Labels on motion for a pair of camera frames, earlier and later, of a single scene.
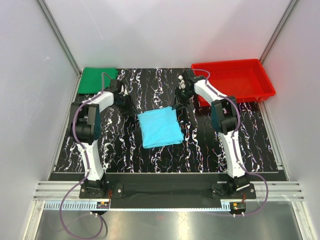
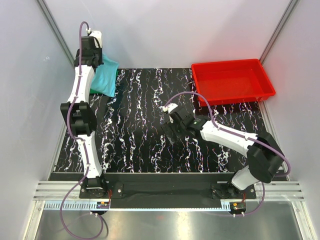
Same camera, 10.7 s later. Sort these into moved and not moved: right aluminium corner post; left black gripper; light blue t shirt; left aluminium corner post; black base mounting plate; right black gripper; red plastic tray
Moved: right black gripper; left black gripper; light blue t shirt
Not moved: red plastic tray; left aluminium corner post; black base mounting plate; right aluminium corner post
